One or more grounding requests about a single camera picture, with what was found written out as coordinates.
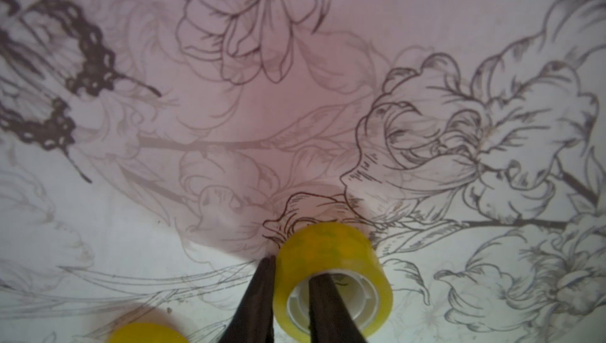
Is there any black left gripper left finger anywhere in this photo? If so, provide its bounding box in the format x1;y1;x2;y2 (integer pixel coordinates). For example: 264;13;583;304
219;256;276;343

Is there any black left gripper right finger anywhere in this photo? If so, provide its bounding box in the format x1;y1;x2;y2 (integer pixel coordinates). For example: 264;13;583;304
309;274;366;343

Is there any yellow tape roll cluster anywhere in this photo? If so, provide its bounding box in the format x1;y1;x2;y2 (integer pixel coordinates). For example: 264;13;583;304
273;222;393;342

